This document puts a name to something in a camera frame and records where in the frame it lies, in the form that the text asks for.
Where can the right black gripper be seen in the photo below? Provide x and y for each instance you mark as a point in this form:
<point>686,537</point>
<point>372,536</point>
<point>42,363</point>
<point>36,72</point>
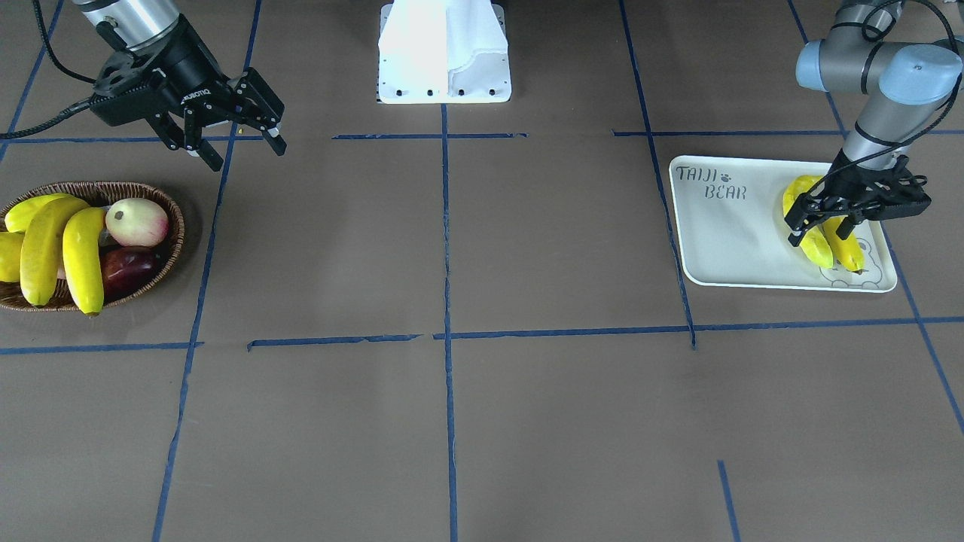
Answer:
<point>183,72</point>

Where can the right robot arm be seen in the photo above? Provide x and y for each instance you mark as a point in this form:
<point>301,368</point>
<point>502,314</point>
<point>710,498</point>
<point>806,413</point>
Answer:
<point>116,21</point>

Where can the yellow lemon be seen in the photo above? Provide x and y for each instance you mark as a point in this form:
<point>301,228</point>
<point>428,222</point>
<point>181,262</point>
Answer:
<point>10,256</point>

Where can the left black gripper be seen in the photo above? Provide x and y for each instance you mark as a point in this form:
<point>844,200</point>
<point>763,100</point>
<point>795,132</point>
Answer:
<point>849,183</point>

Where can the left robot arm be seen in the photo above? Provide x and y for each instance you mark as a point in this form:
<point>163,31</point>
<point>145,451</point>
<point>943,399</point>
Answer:
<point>910,87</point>

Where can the dark red apple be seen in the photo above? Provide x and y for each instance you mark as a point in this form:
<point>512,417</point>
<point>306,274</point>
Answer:
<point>126,270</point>

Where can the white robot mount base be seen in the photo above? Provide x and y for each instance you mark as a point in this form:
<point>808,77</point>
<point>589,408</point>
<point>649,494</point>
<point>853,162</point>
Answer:
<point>443,52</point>

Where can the pale green pink apple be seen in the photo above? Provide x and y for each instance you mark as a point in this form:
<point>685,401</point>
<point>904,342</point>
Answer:
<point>137,222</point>

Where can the white bear tray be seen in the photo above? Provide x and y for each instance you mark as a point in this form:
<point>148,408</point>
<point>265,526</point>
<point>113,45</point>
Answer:
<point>732,233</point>

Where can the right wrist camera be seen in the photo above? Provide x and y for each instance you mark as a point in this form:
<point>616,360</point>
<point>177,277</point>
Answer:
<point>128,89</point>

